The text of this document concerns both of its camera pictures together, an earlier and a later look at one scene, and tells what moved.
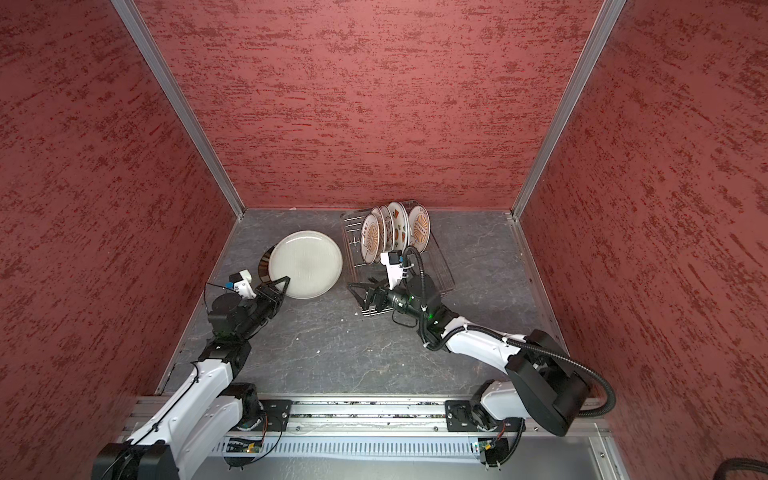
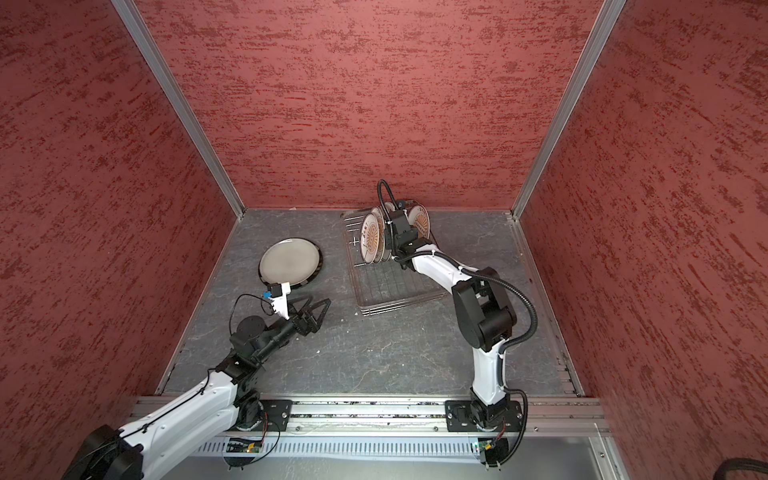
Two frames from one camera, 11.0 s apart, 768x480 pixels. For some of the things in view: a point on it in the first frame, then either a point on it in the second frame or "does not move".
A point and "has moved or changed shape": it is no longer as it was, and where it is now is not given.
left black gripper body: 265,301 -> 302,326
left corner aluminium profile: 166,70 does not move
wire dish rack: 431,261 does not move
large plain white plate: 311,260 has moved or changed shape
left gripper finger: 284,290 -> 317,322
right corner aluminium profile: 609,13 does not move
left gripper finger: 283,279 -> 308,299
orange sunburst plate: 370,238 does not move
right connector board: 496,450 does not move
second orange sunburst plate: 379,214 does not move
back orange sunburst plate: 419,228 does not move
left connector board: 243,445 does not move
